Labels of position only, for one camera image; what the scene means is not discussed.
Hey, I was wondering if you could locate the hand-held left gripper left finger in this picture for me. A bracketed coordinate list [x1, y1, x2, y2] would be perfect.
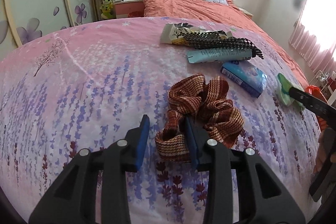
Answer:
[28, 114, 151, 224]

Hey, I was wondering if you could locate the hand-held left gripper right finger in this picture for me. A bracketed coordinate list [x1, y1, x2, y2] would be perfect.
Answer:
[184, 117, 306, 224]

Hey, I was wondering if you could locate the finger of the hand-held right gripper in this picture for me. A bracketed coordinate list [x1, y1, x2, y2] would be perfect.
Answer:
[289, 85, 336, 119]

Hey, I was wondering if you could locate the red plastic bag liner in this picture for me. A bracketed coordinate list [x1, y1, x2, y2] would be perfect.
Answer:
[304, 84, 327, 102]

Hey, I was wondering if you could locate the green wrapper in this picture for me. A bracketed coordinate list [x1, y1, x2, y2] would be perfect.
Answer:
[276, 73, 306, 110]

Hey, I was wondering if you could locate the brown striped scrunchie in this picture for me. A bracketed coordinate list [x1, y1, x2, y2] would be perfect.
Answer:
[155, 73, 244, 163]

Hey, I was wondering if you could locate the blue tissue pack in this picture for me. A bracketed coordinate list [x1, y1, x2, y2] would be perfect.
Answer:
[220, 61, 268, 98]

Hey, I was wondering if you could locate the light blue tube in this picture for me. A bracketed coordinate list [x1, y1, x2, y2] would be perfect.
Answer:
[187, 47, 254, 64]

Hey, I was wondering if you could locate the grey floral packet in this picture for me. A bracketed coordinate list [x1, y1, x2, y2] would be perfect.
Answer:
[161, 22, 233, 45]

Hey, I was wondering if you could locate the person's right hand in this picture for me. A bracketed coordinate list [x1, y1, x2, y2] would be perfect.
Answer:
[314, 139, 331, 174]

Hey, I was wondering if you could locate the pink curtain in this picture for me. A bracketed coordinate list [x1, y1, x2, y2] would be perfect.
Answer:
[287, 0, 336, 75]

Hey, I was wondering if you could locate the floral pink purple tablecloth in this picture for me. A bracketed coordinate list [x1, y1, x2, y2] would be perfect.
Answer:
[0, 16, 324, 224]

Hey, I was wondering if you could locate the orange duvet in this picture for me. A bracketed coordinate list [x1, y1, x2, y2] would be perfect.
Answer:
[143, 0, 313, 83]

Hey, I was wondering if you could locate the pink white nightstand with mugs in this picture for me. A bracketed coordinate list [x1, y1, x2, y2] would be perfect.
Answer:
[113, 0, 145, 18]

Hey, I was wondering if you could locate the green plush toy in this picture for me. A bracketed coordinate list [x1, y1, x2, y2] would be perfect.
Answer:
[100, 0, 114, 20]

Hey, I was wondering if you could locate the wardrobe with purple flower doors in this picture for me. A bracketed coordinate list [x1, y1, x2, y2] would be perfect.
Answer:
[0, 0, 100, 56]

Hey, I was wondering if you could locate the white wire rack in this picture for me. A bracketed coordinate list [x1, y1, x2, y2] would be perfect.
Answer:
[311, 69, 336, 104]

